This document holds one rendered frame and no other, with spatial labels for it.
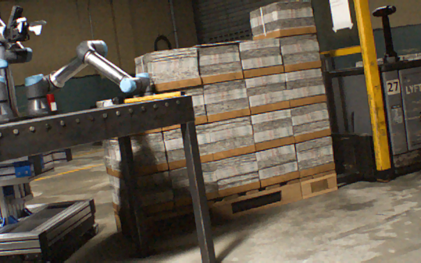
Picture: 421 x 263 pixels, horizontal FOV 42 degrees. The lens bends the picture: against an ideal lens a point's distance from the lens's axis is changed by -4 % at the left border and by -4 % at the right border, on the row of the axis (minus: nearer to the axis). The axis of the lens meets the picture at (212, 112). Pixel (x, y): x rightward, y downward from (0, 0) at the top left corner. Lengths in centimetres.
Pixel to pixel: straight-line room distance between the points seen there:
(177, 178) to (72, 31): 782
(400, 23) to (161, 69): 703
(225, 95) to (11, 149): 175
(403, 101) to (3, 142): 285
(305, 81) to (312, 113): 22
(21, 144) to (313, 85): 224
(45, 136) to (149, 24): 1006
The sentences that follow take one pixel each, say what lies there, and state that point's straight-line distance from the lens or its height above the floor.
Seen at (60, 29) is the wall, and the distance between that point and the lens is 1082.
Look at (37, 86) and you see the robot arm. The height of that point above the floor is 98.
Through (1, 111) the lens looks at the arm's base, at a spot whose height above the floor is 86.
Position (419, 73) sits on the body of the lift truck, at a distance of 418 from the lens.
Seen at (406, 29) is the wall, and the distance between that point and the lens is 985.
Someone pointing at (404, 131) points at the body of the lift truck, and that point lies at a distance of 407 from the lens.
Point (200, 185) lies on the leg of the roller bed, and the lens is 257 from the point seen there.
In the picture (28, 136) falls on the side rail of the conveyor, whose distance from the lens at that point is 208.
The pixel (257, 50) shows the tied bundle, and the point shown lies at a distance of 359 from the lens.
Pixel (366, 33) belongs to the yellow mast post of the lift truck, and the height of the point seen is 101.
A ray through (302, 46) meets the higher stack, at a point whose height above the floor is 98.
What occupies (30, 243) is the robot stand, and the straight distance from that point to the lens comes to 294.
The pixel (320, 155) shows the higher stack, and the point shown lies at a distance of 381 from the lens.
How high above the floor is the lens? 84
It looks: 3 degrees down
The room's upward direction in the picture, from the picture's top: 9 degrees counter-clockwise
